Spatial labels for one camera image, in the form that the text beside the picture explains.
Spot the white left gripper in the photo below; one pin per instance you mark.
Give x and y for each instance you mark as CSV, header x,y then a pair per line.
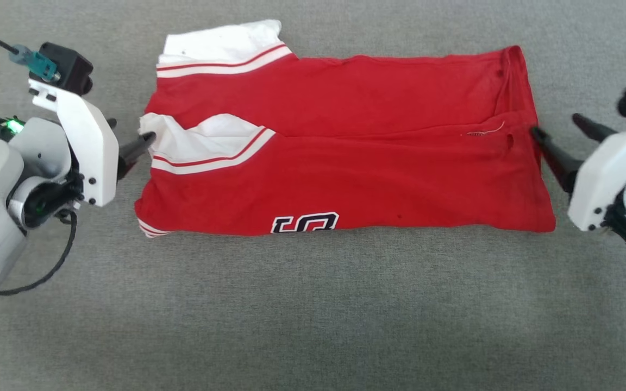
x,y
93,152

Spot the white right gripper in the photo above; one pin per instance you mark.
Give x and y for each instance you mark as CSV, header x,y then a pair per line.
x,y
606,179

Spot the red and white jersey shirt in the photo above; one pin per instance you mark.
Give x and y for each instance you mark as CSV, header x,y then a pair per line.
x,y
373,163

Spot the grey fabric sofa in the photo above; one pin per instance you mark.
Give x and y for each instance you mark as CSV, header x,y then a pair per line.
x,y
313,315

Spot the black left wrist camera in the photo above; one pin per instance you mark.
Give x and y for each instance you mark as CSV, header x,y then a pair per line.
x,y
71,68

